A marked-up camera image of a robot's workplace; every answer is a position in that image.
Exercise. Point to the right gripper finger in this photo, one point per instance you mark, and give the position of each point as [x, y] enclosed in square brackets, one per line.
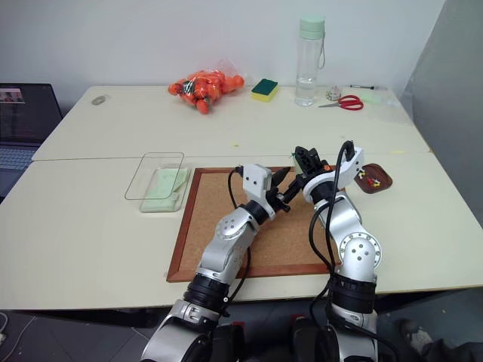
[302, 154]
[314, 156]

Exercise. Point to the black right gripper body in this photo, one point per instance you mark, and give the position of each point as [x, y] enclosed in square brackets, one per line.
[313, 169]

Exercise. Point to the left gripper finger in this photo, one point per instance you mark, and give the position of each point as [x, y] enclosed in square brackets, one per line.
[294, 190]
[280, 177]

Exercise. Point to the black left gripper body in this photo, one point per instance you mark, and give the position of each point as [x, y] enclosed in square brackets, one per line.
[278, 201]

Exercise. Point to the pale green paper note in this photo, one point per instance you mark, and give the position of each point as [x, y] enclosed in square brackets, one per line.
[298, 167]

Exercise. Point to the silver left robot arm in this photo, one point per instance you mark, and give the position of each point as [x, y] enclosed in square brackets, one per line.
[226, 249]

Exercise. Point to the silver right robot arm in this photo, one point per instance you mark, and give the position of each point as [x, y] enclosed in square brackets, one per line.
[358, 256]

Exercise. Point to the clear plastic bottle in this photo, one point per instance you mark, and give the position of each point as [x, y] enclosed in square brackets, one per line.
[333, 93]

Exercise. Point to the wood-framed cork board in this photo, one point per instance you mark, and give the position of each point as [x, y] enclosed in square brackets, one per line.
[211, 226]

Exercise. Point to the dark brown wooden tray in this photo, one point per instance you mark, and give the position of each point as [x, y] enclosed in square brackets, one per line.
[381, 177]

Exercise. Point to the yellow and green sponge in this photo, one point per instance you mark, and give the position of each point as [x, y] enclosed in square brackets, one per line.
[264, 89]

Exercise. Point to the black and white pen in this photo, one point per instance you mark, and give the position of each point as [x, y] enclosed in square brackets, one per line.
[368, 87]

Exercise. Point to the clear bottle with green lid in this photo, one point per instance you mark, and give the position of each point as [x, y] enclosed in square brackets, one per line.
[310, 64]

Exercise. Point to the bag of orange toys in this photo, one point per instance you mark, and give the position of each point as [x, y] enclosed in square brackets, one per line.
[205, 88]

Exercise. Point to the clear plastic rectangular container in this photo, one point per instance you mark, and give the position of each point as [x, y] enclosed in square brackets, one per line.
[151, 177]

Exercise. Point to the grey cloth on floor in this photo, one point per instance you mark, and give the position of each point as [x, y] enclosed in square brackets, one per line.
[417, 333]

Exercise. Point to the small grey oval object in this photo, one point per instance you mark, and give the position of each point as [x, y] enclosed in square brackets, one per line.
[99, 100]

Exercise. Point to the dark laptop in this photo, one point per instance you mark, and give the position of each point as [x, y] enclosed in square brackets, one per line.
[26, 117]

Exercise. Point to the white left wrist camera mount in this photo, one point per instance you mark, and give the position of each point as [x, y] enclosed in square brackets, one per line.
[256, 184]

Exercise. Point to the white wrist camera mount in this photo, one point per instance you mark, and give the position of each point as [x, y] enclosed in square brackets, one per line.
[347, 169]
[256, 184]

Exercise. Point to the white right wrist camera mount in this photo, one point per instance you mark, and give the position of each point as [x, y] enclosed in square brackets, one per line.
[347, 169]

